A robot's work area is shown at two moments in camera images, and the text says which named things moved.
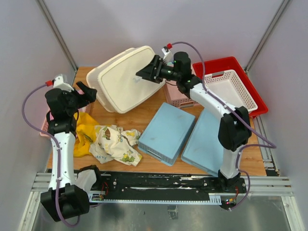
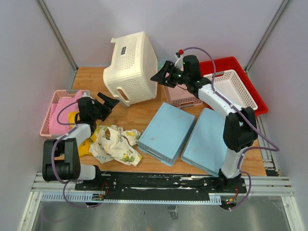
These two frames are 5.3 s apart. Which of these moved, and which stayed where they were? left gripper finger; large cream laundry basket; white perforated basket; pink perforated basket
Moved: large cream laundry basket; left gripper finger
Stayed: pink perforated basket; white perforated basket
